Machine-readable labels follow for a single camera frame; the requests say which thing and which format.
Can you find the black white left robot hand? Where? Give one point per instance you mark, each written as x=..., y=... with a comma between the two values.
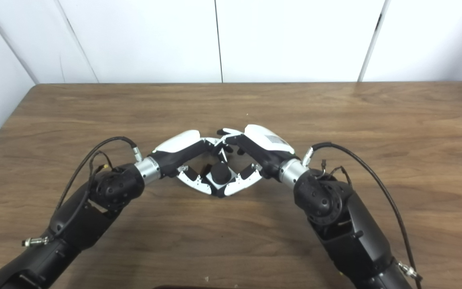
x=179, y=144

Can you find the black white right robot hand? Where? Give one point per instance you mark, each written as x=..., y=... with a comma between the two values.
x=263, y=144

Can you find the black peg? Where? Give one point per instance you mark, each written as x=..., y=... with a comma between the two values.
x=220, y=173

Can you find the white square piece with hole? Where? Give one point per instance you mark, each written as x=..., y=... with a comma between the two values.
x=216, y=186

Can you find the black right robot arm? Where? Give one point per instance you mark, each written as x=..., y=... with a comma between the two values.
x=347, y=224

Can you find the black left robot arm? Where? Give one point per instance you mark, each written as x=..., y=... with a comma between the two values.
x=74, y=216

